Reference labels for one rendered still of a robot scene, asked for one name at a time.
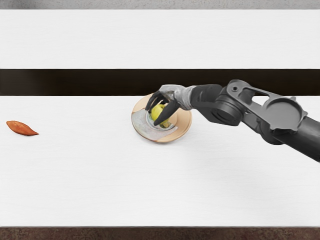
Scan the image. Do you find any yellow-green fruit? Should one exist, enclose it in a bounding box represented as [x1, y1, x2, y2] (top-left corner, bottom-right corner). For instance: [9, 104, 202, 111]
[150, 103, 171, 128]

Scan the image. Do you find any beige plate with grey pattern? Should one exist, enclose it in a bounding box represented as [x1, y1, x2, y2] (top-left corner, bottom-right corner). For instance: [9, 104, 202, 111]
[130, 92, 193, 145]

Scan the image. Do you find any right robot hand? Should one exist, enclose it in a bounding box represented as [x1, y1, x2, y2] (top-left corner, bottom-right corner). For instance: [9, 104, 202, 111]
[145, 84, 197, 126]

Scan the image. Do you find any orange-brown pointed fruit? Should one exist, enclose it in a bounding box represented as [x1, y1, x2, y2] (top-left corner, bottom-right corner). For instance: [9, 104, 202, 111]
[6, 120, 40, 137]

